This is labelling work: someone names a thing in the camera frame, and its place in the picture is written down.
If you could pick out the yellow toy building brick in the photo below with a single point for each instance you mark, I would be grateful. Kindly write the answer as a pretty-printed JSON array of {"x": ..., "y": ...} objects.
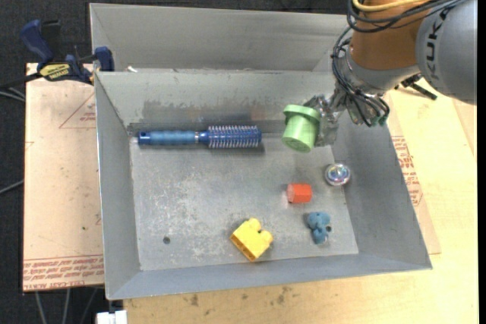
[{"x": 251, "y": 239}]

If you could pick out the blue round hairbrush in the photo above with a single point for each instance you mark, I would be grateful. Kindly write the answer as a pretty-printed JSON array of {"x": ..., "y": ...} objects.
[{"x": 171, "y": 137}]

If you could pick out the orange-red short block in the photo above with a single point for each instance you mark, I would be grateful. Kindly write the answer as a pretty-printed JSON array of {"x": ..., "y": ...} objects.
[{"x": 300, "y": 193}]

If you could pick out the blue toy animal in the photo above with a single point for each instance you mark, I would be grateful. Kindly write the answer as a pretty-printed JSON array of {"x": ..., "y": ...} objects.
[{"x": 318, "y": 224}]

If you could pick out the grey metal bin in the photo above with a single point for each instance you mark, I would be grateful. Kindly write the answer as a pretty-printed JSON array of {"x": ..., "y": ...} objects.
[{"x": 212, "y": 201}]

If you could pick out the brown cardboard board red print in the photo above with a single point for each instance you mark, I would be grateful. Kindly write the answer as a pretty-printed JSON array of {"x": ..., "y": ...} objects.
[{"x": 60, "y": 178}]

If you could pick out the green flanged plastic cylinder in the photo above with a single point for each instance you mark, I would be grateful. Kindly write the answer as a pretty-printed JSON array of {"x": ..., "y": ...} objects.
[{"x": 300, "y": 131}]

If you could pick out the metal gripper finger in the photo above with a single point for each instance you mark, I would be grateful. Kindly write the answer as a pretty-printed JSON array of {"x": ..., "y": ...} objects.
[
  {"x": 317, "y": 102},
  {"x": 329, "y": 133}
]

